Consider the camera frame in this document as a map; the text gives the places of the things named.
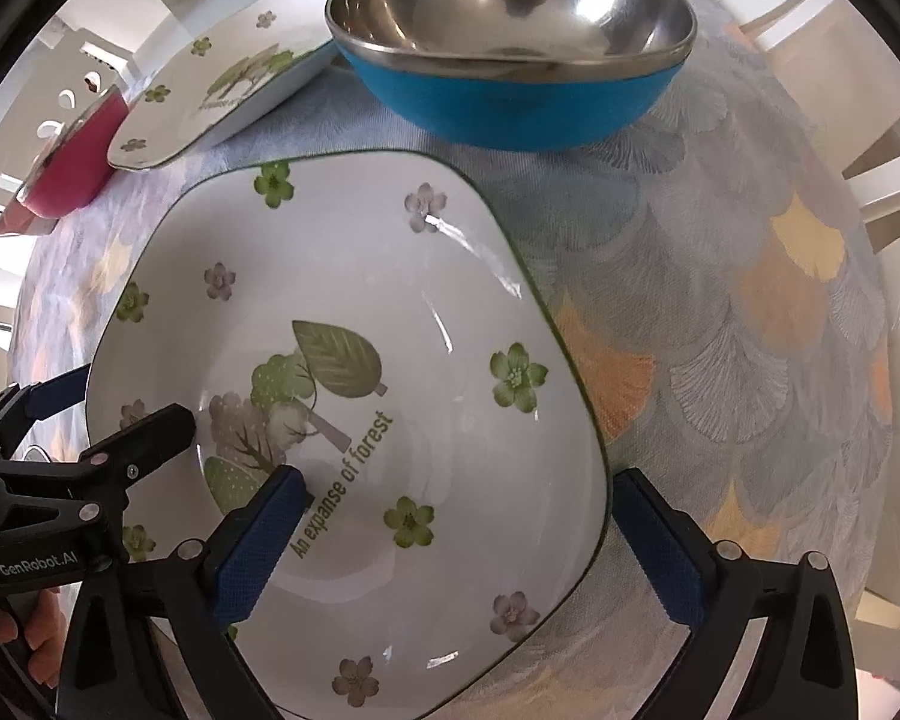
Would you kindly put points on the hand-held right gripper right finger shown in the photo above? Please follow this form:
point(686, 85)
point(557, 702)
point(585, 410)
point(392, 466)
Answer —
point(660, 551)

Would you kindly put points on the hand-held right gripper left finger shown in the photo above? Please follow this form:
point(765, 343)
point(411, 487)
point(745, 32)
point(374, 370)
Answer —
point(261, 551)

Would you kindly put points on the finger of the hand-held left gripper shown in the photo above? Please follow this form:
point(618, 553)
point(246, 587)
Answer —
point(142, 439)
point(52, 397)

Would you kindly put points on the pink steel-lined bowl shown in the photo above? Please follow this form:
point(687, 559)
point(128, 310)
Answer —
point(71, 169)

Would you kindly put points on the large white floral square plate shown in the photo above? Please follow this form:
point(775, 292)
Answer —
point(435, 360)

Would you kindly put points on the person's left hand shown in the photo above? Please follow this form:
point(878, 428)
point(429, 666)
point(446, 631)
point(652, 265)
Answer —
point(22, 626)

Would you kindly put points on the fan-patterned tablecloth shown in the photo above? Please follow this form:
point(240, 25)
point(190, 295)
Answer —
point(727, 315)

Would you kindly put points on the small white floral square plate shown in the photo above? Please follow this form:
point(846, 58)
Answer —
point(217, 82)

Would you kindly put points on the blue steel-lined bowl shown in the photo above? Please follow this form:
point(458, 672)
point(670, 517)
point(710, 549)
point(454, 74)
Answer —
point(517, 101)

